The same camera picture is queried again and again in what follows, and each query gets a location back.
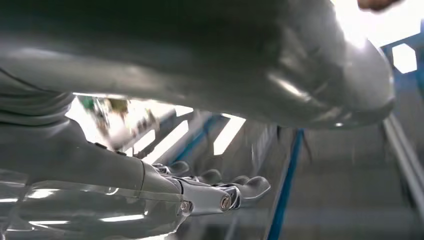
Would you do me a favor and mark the blue steel post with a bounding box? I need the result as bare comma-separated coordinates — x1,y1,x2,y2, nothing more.
266,129,306,240

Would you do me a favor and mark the blue steel frame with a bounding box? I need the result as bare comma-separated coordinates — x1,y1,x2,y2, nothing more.
380,19,424,97

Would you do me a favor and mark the grey steel rail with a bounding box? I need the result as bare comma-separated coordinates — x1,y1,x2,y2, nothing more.
382,114,424,216

